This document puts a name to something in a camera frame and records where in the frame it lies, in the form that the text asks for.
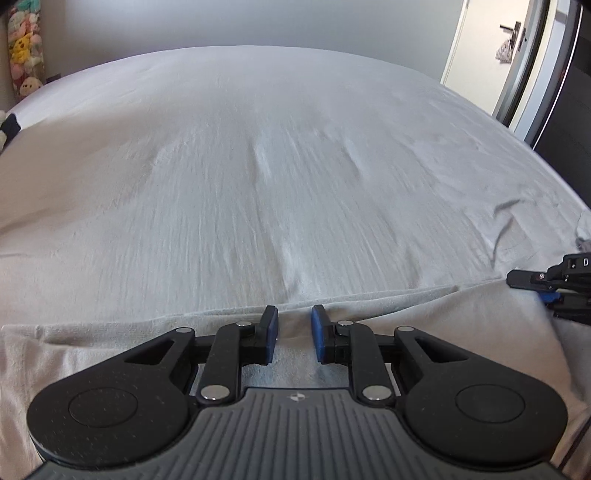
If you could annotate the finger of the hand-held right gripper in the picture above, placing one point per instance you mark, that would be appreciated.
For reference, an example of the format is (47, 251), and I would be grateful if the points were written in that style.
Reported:
(526, 278)
(570, 307)

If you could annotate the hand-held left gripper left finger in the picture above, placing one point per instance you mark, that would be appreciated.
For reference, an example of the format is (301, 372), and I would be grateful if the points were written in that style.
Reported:
(271, 337)

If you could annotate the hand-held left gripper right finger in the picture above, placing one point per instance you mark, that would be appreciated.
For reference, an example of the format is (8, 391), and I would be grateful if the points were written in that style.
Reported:
(317, 337)

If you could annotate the off-white sweatshirt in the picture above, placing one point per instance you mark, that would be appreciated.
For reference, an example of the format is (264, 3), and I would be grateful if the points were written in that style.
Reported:
(485, 332)

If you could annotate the dark wardrobe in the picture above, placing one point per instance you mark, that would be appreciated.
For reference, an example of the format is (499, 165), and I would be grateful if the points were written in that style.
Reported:
(570, 138)

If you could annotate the bed with white sheet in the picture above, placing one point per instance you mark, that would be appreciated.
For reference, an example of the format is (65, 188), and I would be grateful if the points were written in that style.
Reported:
(277, 161)

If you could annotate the white door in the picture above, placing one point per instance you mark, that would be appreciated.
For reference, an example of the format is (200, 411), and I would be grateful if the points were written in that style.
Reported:
(475, 50)

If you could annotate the dark navy folded garment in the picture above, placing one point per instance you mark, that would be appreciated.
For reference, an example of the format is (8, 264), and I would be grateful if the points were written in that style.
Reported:
(10, 125)

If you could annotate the small brown block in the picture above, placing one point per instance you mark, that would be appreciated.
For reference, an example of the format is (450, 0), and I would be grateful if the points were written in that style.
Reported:
(53, 77)

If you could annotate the clear tube of plush toys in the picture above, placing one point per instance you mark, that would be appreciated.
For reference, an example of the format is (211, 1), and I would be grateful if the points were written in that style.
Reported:
(23, 46)

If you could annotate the grey door frame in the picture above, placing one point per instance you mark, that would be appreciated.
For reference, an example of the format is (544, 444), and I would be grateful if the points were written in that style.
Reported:
(535, 69)

